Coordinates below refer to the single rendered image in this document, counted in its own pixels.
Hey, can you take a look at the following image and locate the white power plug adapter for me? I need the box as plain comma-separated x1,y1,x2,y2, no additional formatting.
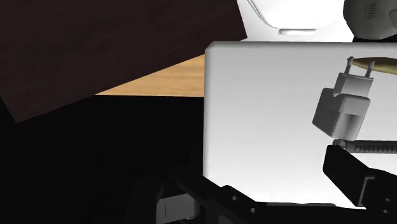
311,57,376,141

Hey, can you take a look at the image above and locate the pale grey face mask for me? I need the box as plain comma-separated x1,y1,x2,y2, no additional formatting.
342,0,397,40

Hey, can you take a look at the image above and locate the gold elongated object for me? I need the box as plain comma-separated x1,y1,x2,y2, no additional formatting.
352,57,397,76

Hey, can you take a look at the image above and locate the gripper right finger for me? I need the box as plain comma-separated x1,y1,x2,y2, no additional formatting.
322,144,397,218

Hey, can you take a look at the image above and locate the grey ribbed rod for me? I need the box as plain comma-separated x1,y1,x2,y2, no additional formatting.
332,139,397,155

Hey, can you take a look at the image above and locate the white toilet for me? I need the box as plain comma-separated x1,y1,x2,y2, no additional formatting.
203,0,397,209

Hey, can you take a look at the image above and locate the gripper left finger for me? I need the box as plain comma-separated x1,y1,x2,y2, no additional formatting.
172,175,268,224

